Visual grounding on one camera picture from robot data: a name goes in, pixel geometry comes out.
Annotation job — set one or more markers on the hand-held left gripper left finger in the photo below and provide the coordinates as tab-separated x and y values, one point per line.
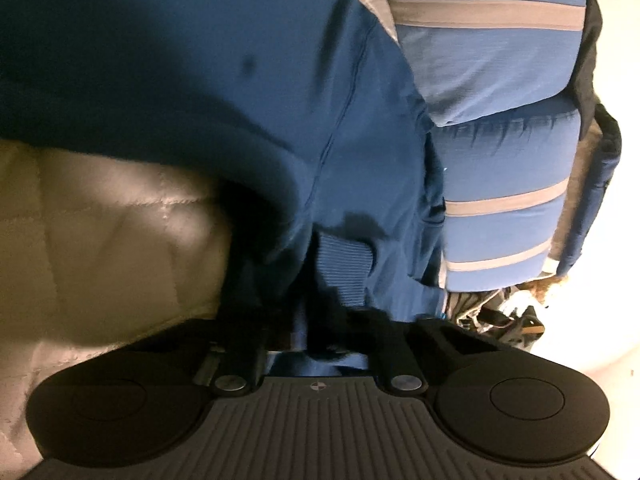
247	360

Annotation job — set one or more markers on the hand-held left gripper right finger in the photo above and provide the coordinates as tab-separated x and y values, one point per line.
392	350

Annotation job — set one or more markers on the dark blue sweatshirt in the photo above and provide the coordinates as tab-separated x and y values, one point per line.
200	60

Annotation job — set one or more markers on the black bag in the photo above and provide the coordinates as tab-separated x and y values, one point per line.
495	317

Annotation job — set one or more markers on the grey quilted bedspread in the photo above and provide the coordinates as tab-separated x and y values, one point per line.
100	235

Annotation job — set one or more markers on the blue grey-striped pillow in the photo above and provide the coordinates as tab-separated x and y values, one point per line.
500	160
490	60

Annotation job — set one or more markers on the beige fuzzy blanket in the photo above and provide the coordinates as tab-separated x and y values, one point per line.
582	160

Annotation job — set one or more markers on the black cloth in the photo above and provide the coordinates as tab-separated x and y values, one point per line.
587	60

